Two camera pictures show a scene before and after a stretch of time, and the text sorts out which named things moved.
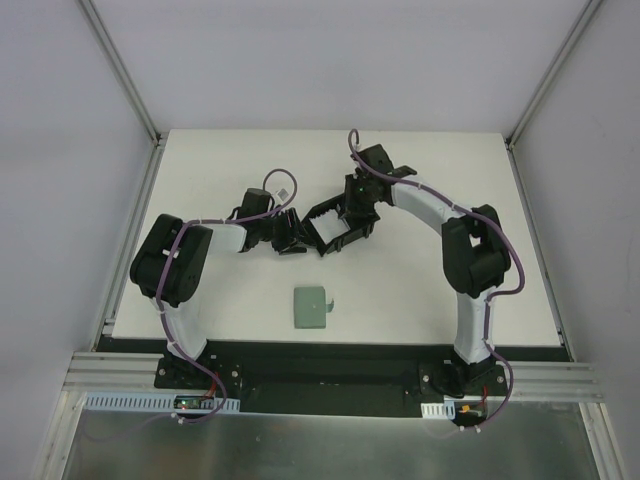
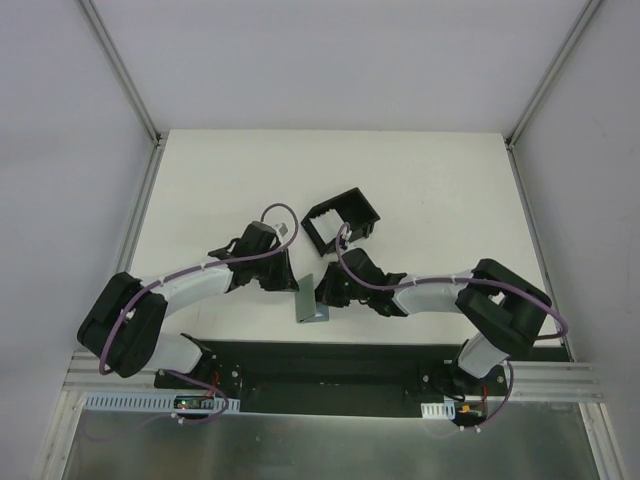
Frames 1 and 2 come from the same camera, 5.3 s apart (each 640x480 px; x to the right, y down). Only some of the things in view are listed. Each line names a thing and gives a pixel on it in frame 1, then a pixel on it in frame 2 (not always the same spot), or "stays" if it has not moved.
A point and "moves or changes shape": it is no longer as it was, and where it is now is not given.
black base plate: [335, 378] stays
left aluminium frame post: [109, 48] stays
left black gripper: [288, 230] -> [280, 272]
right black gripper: [355, 215] -> [333, 289]
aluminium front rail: [113, 373] stays
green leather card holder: [310, 308] moves or changes shape
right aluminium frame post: [512, 139] stays
